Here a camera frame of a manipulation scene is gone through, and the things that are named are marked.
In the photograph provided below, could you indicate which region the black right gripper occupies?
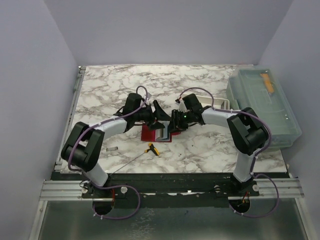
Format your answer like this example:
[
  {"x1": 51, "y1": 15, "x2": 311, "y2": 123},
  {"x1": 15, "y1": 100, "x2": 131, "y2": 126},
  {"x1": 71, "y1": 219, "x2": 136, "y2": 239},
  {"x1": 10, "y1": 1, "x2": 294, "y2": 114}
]
[{"x1": 166, "y1": 109, "x2": 194, "y2": 133}]

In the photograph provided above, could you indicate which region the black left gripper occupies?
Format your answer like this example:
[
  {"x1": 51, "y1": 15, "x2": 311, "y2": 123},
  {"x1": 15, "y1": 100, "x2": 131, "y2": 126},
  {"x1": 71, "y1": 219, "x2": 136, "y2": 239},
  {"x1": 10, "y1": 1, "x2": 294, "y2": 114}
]
[{"x1": 133, "y1": 100, "x2": 172, "y2": 131}]

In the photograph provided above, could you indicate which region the red card holder wallet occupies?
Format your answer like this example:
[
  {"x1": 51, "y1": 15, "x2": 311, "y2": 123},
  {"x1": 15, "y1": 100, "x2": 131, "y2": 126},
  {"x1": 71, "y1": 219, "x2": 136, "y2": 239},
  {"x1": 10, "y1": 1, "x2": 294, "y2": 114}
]
[{"x1": 140, "y1": 121, "x2": 181, "y2": 143}]

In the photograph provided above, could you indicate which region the white rectangular plastic tray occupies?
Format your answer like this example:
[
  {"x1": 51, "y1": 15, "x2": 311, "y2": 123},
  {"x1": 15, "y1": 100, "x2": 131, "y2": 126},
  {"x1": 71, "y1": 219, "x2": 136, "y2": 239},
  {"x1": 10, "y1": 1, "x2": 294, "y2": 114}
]
[{"x1": 196, "y1": 95, "x2": 230, "y2": 110}]

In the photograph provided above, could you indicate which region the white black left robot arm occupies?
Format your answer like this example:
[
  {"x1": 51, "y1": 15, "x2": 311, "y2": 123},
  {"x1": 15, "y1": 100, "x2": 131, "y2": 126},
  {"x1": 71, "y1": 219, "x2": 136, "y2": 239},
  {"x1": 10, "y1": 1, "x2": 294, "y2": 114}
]
[{"x1": 60, "y1": 93, "x2": 171, "y2": 198}]

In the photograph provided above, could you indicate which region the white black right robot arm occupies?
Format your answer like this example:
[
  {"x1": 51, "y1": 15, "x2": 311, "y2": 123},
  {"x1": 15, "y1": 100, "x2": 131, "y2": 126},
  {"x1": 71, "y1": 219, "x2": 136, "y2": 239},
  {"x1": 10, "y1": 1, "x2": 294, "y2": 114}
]
[{"x1": 168, "y1": 93, "x2": 272, "y2": 196}]

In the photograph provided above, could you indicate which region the small metal bar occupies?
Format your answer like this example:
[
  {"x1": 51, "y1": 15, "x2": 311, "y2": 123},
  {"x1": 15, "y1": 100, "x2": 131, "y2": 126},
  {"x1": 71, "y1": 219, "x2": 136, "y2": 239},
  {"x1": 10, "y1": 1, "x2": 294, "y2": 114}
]
[{"x1": 106, "y1": 146, "x2": 118, "y2": 152}]

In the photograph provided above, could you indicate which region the clear plastic storage box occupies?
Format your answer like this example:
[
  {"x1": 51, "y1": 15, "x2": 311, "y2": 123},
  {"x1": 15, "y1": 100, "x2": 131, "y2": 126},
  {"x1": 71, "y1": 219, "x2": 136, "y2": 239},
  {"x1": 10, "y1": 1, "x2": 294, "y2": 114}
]
[{"x1": 226, "y1": 65, "x2": 302, "y2": 150}]

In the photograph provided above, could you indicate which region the orange tool in box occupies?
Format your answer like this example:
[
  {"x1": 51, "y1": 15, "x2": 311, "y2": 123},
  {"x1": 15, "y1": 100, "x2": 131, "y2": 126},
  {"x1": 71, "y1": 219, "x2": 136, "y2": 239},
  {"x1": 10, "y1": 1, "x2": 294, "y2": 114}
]
[{"x1": 260, "y1": 72, "x2": 275, "y2": 94}]

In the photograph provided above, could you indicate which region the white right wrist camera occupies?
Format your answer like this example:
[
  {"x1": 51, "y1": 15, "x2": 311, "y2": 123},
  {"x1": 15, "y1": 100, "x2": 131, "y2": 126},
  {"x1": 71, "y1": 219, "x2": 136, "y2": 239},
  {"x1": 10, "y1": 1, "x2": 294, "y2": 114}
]
[{"x1": 175, "y1": 97, "x2": 188, "y2": 112}]

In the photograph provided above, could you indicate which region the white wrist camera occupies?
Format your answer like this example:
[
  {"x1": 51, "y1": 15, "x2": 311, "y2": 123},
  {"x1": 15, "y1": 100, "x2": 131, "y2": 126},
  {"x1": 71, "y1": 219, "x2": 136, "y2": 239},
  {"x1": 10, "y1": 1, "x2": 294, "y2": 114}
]
[
  {"x1": 175, "y1": 97, "x2": 188, "y2": 112},
  {"x1": 146, "y1": 92, "x2": 152, "y2": 101}
]

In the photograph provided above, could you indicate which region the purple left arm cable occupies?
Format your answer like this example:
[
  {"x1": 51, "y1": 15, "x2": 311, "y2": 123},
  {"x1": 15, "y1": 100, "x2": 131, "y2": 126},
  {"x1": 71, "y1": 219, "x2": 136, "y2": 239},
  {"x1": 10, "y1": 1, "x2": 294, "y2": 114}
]
[{"x1": 67, "y1": 85, "x2": 141, "y2": 220}]

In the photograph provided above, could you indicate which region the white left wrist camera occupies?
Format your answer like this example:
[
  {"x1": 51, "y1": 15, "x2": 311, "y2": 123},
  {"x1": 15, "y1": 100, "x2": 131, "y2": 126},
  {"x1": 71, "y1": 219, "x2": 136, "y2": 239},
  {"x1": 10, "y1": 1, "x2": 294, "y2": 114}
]
[{"x1": 146, "y1": 92, "x2": 152, "y2": 101}]

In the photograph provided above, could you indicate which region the yellow black T-handle hex key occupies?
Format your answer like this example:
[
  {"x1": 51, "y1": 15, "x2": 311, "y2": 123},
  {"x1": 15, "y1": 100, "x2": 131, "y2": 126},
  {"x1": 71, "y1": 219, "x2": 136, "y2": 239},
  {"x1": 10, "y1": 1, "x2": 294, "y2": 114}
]
[{"x1": 110, "y1": 142, "x2": 160, "y2": 176}]

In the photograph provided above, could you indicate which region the black aluminium mounting rail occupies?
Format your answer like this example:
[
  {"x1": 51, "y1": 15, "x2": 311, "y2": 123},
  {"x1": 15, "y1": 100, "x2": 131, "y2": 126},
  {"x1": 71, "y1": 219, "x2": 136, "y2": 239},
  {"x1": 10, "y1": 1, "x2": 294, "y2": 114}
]
[{"x1": 39, "y1": 173, "x2": 304, "y2": 209}]

